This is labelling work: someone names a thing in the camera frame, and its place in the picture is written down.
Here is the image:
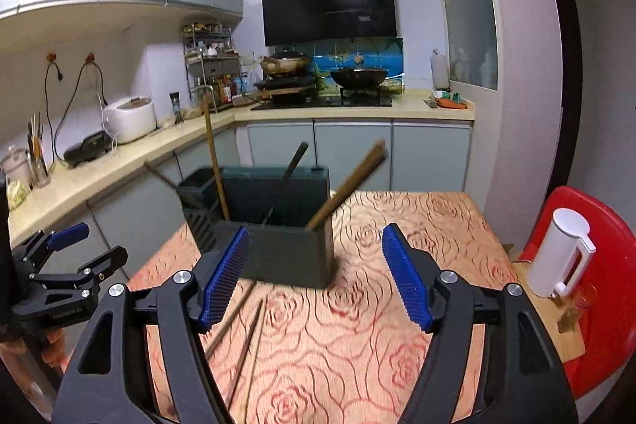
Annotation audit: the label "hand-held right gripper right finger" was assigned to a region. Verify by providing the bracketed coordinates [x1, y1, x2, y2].
[382, 223, 580, 424]

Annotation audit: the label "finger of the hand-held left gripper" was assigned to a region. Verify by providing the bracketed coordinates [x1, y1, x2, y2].
[10, 223, 90, 276]
[27, 245, 129, 293]

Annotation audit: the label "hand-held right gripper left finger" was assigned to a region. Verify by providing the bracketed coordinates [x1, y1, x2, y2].
[54, 226, 250, 424]

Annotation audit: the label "dark grey utensil holder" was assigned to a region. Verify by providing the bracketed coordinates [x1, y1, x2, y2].
[177, 165, 335, 290]

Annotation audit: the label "pile of chopsticks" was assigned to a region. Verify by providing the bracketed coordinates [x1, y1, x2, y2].
[205, 282, 266, 412]

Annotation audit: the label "dark wooden chopstick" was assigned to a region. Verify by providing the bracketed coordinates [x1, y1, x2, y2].
[144, 161, 187, 199]
[279, 142, 310, 192]

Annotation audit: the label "brown wooden chopstick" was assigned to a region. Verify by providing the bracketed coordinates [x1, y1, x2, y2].
[305, 148, 389, 229]
[203, 93, 231, 222]
[309, 140, 384, 223]

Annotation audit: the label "person's left hand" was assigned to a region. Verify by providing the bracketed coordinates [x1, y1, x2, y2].
[40, 329, 68, 372]

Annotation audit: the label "napa cabbage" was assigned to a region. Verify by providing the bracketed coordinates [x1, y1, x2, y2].
[6, 180, 28, 210]

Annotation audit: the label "metal cup of kitchen tools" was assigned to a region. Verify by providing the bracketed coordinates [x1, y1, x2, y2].
[26, 112, 53, 189]

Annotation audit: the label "rose-print tablecloth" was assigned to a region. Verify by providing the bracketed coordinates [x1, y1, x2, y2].
[126, 190, 520, 424]

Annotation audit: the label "black electric griddle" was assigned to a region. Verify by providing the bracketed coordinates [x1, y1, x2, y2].
[64, 131, 114, 168]

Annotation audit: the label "white rice cooker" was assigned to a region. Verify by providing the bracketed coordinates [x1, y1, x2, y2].
[103, 96, 157, 144]

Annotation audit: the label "white electric kettle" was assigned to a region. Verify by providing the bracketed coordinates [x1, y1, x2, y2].
[525, 207, 597, 300]

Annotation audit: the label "cutting board with vegetables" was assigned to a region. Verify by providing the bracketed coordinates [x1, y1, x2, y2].
[425, 90, 469, 111]

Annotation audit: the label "black glass cooktop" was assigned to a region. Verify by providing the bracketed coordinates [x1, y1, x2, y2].
[251, 93, 393, 111]

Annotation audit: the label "red plastic chair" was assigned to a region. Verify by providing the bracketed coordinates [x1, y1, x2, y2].
[519, 186, 636, 400]

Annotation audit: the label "black wok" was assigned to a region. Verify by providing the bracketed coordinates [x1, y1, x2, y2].
[329, 66, 390, 89]

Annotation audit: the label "frying pan with lid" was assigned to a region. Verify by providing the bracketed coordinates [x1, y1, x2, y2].
[259, 49, 311, 77]

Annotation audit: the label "metal spice rack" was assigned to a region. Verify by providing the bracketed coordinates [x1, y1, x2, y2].
[181, 21, 242, 112]

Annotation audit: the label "blue picture backsplash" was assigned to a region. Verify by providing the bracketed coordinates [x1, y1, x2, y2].
[312, 37, 404, 97]

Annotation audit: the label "black power cable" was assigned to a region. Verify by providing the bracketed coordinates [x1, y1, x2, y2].
[44, 52, 65, 147]
[52, 52, 107, 157]

